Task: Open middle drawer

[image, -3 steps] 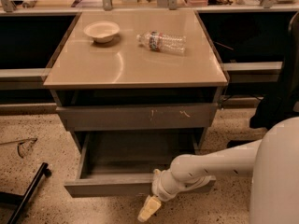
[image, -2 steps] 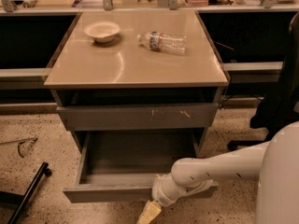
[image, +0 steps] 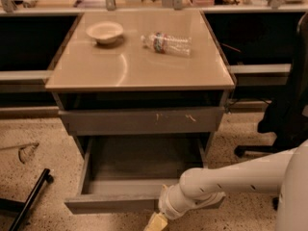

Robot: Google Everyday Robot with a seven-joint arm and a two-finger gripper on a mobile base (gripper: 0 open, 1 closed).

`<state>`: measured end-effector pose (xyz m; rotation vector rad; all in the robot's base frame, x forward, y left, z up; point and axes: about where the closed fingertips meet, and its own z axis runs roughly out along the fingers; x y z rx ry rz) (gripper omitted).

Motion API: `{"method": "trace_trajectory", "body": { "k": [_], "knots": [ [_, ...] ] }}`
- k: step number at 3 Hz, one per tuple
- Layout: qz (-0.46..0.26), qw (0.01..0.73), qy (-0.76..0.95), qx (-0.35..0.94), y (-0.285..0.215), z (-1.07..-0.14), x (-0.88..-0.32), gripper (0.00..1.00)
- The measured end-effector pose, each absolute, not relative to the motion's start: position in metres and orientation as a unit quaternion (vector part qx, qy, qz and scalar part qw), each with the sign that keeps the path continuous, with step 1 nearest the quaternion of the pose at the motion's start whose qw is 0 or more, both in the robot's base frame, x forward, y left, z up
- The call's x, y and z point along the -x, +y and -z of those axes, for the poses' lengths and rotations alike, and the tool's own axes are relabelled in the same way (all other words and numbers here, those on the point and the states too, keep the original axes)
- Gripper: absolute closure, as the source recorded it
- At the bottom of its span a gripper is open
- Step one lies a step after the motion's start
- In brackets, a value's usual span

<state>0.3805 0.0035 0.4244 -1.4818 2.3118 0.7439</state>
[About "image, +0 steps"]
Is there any wire loop on floor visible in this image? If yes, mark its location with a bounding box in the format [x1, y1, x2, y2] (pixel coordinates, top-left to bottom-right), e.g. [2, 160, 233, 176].
[0, 141, 40, 165]

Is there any grey top drawer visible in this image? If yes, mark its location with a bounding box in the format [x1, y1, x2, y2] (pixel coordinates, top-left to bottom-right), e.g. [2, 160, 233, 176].
[59, 107, 224, 136]

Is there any white bowl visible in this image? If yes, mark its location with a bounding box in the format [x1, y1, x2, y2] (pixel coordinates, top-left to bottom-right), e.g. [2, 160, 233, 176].
[86, 21, 123, 44]

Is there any black chair base leg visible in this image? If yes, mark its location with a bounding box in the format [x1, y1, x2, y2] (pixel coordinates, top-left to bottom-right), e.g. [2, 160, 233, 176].
[0, 168, 54, 231]

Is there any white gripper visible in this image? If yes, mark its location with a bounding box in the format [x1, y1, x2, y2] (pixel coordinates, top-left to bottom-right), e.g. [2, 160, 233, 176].
[143, 184, 226, 231]

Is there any black office chair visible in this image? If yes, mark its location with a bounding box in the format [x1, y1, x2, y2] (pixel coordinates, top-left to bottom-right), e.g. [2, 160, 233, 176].
[234, 11, 308, 210]

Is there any grey drawer cabinet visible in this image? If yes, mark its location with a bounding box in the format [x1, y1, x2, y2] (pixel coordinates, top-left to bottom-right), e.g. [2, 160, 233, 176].
[44, 9, 236, 159]

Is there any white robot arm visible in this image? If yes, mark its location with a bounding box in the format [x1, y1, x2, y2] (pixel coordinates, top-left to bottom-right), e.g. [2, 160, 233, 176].
[143, 141, 308, 231]

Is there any grey drawer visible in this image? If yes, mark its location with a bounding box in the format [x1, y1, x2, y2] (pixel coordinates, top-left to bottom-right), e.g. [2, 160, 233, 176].
[64, 134, 204, 214]
[59, 107, 224, 136]

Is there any clear plastic water bottle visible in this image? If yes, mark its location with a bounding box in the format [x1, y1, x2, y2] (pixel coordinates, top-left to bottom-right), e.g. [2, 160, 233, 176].
[141, 32, 192, 57]

